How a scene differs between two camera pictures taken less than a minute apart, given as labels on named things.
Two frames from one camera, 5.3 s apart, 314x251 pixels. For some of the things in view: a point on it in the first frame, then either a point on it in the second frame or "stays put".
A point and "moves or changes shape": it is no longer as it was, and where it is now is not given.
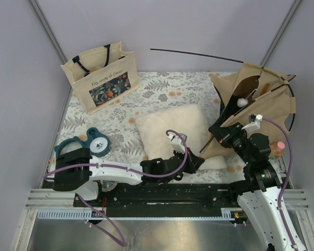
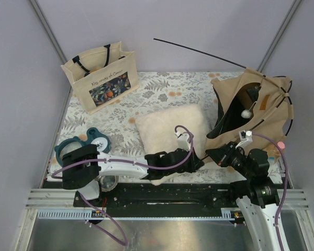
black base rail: [176, 201] stays put
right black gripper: [222, 133] to [221, 156]
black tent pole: [243, 63] to [245, 68]
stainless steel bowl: [108, 185] stays put
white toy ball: [242, 102] to [246, 114]
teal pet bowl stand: [99, 144] stays put
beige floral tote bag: [104, 77] stays put
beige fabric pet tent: [252, 90] moves or changes shape
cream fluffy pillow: [152, 130] stays put
